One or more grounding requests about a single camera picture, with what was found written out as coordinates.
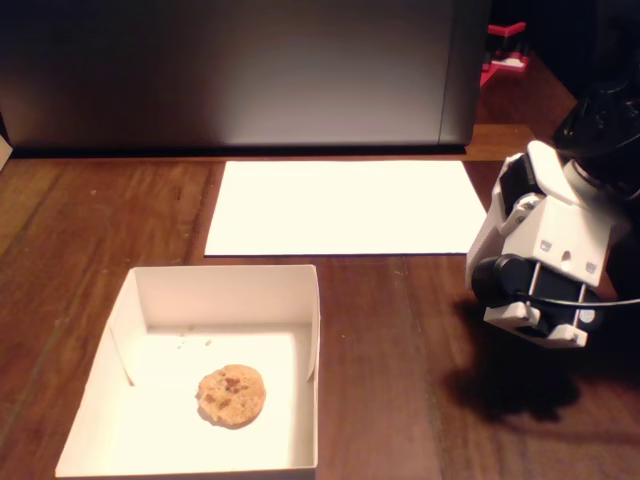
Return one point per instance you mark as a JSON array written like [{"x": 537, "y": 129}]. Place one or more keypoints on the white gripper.
[{"x": 511, "y": 210}]

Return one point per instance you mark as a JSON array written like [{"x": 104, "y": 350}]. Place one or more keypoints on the round mini cookie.
[{"x": 231, "y": 396}]

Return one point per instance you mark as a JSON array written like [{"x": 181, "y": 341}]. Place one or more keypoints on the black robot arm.
[{"x": 600, "y": 125}]

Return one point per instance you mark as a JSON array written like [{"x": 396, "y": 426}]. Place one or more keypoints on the black mesh box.
[{"x": 631, "y": 260}]

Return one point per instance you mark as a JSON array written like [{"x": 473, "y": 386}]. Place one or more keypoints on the white cardboard box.
[{"x": 150, "y": 425}]

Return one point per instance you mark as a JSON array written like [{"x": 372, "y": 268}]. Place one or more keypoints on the red plastic object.
[{"x": 505, "y": 65}]

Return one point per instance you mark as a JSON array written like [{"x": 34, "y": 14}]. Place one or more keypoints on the white paper sheet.
[{"x": 300, "y": 210}]

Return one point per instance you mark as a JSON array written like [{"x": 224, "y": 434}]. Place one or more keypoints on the dark grey computer case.
[{"x": 150, "y": 75}]

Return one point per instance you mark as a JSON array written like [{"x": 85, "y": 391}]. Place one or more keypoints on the white card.
[{"x": 4, "y": 152}]

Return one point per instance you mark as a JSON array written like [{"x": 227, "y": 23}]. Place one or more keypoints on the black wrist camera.
[{"x": 500, "y": 280}]

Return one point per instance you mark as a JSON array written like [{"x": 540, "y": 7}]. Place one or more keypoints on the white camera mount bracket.
[{"x": 505, "y": 315}]

